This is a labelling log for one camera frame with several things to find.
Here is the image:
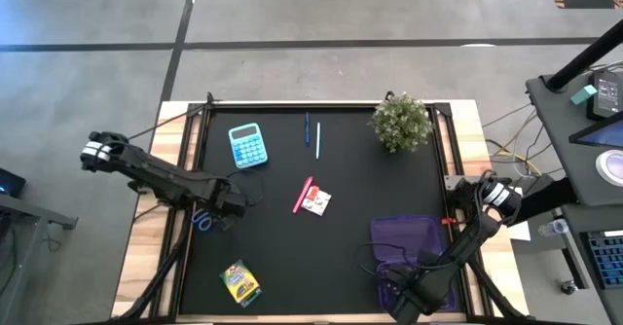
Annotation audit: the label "purple plastic pencil case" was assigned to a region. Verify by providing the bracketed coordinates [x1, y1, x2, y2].
[369, 212, 462, 315]

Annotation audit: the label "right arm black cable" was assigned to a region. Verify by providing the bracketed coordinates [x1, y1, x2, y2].
[356, 240, 408, 280]

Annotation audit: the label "clear water bottle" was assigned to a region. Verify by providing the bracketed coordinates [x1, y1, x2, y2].
[537, 218, 569, 237]

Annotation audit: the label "backlit computer keyboard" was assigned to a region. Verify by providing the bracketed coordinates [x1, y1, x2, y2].
[586, 231, 623, 290]

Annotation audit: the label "white paper sheet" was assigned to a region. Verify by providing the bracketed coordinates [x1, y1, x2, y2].
[508, 220, 532, 242]

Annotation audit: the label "grey side desk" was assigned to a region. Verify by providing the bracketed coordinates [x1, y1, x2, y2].
[525, 71, 623, 325]

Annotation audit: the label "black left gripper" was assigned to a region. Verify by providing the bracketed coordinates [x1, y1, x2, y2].
[208, 178, 248, 233]

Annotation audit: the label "black table mat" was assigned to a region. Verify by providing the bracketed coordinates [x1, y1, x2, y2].
[180, 108, 463, 316]

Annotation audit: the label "teal calculator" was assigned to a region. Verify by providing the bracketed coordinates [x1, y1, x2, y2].
[227, 122, 270, 170]

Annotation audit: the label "black pole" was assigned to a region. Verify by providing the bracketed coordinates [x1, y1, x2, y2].
[544, 20, 623, 92]

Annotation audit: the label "blue handled scissors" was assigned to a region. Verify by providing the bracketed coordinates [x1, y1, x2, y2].
[191, 207, 215, 234]

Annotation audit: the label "pink highlighter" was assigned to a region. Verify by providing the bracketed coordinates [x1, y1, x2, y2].
[291, 175, 315, 215]

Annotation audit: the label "yellow crayon box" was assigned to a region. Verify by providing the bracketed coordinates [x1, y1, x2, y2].
[218, 259, 263, 309]

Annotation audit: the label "small white red packet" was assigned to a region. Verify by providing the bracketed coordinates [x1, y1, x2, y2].
[300, 188, 333, 217]

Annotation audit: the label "grey metal cart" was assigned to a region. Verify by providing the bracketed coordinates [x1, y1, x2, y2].
[0, 191, 79, 325]

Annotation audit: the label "black power adapter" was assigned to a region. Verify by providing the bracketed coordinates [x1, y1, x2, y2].
[586, 69, 622, 121]

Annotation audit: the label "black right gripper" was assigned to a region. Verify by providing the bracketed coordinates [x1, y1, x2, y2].
[387, 266, 442, 325]

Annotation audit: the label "yellow floor cable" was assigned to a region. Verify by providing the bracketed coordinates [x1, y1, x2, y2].
[489, 142, 544, 177]

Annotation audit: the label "potted green plant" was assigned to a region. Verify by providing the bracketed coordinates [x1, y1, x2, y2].
[368, 90, 434, 155]

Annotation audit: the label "white round device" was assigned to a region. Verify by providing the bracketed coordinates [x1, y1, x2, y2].
[595, 149, 623, 188]

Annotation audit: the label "black aluminium rig frame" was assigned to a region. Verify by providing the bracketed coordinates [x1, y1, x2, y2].
[110, 90, 531, 325]

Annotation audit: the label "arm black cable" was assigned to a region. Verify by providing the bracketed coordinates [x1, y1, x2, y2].
[356, 240, 408, 280]
[225, 167, 266, 209]

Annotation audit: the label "black device with blue light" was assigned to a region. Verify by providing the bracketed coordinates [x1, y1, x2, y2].
[0, 167, 27, 199]

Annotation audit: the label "small teal box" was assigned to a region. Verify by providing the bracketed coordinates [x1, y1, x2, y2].
[569, 84, 599, 106]

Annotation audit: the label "computer monitor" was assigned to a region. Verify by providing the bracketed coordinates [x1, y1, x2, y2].
[568, 115, 623, 149]

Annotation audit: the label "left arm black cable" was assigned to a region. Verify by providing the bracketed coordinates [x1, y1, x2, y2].
[225, 167, 266, 209]

